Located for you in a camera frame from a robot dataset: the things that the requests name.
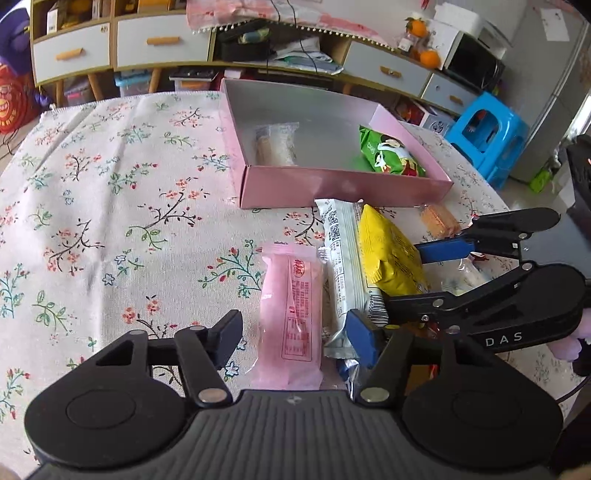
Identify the white foam box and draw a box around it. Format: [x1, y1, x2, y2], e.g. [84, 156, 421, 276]
[436, 2, 511, 47]

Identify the blue plastic stool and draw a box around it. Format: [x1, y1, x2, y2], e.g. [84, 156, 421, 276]
[445, 91, 531, 190]

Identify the clear storage bin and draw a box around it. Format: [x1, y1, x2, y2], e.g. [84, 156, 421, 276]
[115, 71, 155, 97]

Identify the black microwave oven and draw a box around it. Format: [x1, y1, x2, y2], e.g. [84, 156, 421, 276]
[443, 32, 506, 90]

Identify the white patterned box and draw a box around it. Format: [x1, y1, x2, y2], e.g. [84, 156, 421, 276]
[397, 99, 455, 136]

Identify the wooden cabinet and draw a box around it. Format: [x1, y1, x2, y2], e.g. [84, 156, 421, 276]
[30, 0, 506, 121]

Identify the green snack packet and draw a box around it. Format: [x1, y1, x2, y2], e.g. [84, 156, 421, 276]
[359, 126, 426, 178]

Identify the pile of papers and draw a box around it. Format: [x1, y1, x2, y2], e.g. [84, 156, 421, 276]
[272, 39, 345, 75]

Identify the pink cardboard box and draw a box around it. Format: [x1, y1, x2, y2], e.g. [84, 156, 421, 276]
[221, 78, 455, 209]

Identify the pink lace-trimmed cloth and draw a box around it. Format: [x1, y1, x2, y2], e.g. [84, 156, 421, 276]
[186, 0, 402, 51]

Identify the floral tablecloth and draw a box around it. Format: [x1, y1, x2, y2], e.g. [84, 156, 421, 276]
[0, 90, 568, 480]

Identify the black case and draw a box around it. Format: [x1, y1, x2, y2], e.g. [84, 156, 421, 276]
[217, 28, 271, 63]

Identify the yellow snack packet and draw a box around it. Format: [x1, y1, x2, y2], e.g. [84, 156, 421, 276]
[359, 204, 428, 296]

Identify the black remote control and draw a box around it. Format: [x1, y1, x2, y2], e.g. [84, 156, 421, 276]
[170, 69, 218, 82]

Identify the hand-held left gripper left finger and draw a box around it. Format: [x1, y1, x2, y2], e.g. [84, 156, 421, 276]
[95, 310, 243, 408]

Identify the red printed drum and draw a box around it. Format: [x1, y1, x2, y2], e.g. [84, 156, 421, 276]
[0, 65, 38, 134]

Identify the purple bag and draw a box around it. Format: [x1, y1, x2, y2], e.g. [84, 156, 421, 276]
[0, 4, 33, 77]

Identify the pink snack packet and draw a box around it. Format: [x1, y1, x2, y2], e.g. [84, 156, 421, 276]
[252, 242, 325, 389]

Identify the green paper bag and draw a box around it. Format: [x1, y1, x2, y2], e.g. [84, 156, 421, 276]
[530, 168, 555, 193]

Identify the person's right hand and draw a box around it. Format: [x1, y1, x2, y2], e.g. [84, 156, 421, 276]
[556, 308, 591, 361]

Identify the clear wrapped orange wafer block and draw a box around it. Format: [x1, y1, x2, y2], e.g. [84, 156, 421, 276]
[420, 204, 462, 237]

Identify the white drawer wooden handle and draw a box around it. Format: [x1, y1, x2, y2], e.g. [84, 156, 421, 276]
[344, 41, 432, 97]
[115, 16, 215, 70]
[32, 22, 112, 86]
[421, 71, 478, 115]

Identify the clear wrapped beige wafer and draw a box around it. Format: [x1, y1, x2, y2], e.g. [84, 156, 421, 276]
[254, 122, 301, 167]

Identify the clear white snack packet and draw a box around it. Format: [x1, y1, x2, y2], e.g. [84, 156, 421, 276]
[442, 257, 491, 297]

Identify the grey refrigerator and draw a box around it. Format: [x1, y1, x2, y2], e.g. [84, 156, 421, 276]
[508, 0, 591, 185]

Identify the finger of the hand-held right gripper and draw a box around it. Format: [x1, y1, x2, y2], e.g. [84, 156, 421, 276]
[386, 262, 540, 332]
[417, 207, 563, 267]

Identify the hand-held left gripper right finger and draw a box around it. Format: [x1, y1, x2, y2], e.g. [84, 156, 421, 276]
[345, 308, 498, 408]

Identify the long silver snack packet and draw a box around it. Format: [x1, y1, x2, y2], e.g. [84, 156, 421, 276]
[315, 198, 389, 361]

